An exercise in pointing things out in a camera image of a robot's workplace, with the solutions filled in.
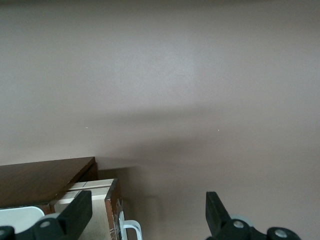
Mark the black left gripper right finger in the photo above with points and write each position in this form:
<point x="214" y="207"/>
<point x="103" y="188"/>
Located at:
<point x="215" y="215"/>

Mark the white toy oven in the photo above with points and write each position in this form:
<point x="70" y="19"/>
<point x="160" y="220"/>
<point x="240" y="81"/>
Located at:
<point x="20" y="215"/>

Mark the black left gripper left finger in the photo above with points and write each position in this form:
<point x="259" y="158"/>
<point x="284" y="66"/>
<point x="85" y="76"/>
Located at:
<point x="75" y="212"/>

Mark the dark wooden cabinet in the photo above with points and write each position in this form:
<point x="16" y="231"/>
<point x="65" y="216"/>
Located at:
<point x="37" y="180"/>

